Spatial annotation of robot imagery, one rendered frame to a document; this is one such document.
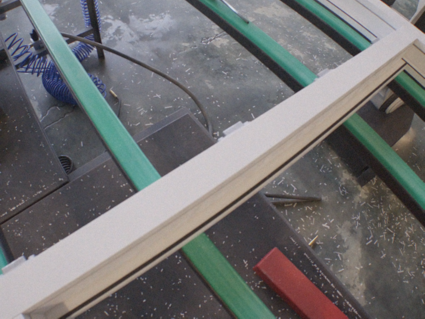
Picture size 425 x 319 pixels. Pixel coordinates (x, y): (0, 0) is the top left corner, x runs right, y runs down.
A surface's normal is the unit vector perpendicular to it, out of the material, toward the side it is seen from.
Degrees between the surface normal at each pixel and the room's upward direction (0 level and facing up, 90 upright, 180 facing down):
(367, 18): 90
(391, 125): 0
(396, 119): 0
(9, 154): 0
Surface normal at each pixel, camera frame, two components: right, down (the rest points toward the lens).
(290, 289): 0.10, -0.51
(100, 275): 0.61, 0.71
